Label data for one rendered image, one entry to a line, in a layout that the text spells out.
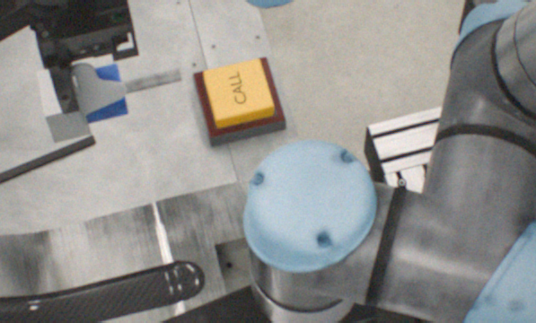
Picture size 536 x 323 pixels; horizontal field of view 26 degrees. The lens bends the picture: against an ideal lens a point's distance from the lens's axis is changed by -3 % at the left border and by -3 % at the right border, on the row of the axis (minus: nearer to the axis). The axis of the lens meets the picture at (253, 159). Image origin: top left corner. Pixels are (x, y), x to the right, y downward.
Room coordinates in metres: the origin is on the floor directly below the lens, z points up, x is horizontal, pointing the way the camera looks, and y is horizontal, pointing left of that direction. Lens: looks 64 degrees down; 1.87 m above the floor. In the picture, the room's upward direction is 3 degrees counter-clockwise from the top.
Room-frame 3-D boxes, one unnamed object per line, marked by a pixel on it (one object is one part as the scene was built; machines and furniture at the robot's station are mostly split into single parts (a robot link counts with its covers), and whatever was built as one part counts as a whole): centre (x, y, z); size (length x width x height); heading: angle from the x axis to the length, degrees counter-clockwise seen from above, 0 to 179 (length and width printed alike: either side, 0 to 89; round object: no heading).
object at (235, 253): (0.38, 0.01, 0.87); 0.05 x 0.05 x 0.04; 11
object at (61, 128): (0.55, 0.13, 0.93); 0.13 x 0.05 x 0.05; 102
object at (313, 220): (0.28, -0.03, 1.21); 0.09 x 0.08 x 0.11; 71
